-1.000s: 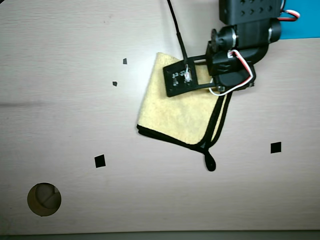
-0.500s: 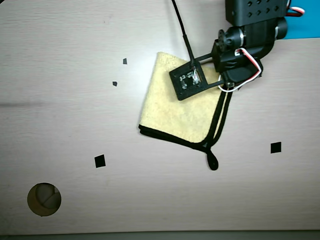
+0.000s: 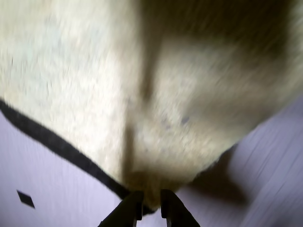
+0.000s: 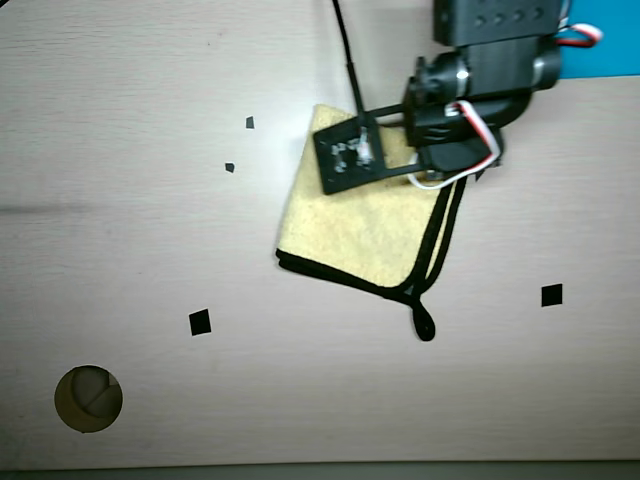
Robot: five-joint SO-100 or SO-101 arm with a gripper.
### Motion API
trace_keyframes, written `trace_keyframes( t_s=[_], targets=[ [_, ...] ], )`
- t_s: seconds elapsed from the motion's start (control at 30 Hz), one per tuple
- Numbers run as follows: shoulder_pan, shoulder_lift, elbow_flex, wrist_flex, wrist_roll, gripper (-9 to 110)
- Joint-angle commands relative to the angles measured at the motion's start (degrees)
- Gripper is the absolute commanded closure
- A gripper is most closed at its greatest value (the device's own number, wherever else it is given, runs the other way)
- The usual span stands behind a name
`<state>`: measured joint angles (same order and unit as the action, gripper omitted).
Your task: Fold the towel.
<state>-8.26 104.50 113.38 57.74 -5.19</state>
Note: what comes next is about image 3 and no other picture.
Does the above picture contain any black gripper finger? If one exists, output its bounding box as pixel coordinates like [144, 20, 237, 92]
[160, 188, 200, 227]
[97, 190, 145, 227]

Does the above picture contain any yellow towel with black trim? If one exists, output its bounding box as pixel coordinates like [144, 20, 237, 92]
[0, 0, 303, 216]

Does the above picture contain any large black square tape marker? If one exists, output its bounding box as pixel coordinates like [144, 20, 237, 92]
[16, 189, 36, 210]

